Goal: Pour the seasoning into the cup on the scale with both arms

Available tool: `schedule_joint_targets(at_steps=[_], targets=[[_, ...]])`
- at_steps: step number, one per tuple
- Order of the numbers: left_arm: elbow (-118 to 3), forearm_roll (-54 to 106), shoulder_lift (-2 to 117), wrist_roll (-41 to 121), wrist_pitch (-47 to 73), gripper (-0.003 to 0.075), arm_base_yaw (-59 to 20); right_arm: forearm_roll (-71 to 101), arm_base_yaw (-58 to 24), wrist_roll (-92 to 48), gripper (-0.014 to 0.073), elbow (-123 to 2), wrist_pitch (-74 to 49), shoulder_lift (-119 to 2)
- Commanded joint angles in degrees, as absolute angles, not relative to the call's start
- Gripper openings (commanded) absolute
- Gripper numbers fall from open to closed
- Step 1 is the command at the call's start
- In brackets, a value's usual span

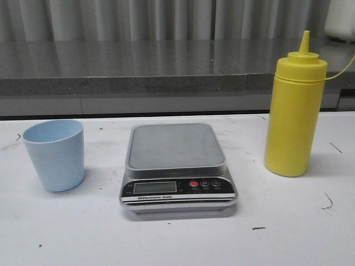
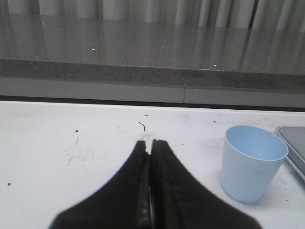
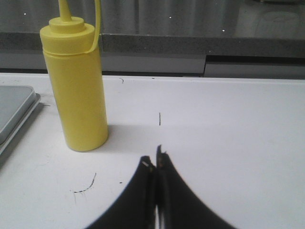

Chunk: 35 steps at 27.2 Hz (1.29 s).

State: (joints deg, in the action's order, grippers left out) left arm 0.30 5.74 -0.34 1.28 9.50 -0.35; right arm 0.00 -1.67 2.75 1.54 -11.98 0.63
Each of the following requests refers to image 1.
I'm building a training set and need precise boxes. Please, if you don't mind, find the light blue plastic cup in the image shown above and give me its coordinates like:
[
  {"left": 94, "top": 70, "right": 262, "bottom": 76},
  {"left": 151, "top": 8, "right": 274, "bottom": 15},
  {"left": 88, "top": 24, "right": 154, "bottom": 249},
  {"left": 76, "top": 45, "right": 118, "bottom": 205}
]
[{"left": 22, "top": 120, "right": 84, "bottom": 192}]

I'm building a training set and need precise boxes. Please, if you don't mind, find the yellow squeeze bottle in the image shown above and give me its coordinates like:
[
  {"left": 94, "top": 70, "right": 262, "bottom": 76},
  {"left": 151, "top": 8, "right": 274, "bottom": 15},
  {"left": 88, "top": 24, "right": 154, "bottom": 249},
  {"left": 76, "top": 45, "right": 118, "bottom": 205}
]
[{"left": 264, "top": 30, "right": 342, "bottom": 177}]

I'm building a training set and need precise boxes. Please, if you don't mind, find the silver electronic kitchen scale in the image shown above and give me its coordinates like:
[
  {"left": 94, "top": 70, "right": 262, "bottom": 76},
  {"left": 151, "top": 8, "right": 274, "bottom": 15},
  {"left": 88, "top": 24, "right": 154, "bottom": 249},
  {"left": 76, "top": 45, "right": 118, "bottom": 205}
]
[{"left": 119, "top": 123, "right": 238, "bottom": 213}]

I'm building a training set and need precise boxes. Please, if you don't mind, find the grey stone counter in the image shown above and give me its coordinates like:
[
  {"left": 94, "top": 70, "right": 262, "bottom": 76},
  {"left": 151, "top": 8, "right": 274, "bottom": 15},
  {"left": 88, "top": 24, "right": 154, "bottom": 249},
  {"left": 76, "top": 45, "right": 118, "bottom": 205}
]
[{"left": 0, "top": 38, "right": 355, "bottom": 116}]

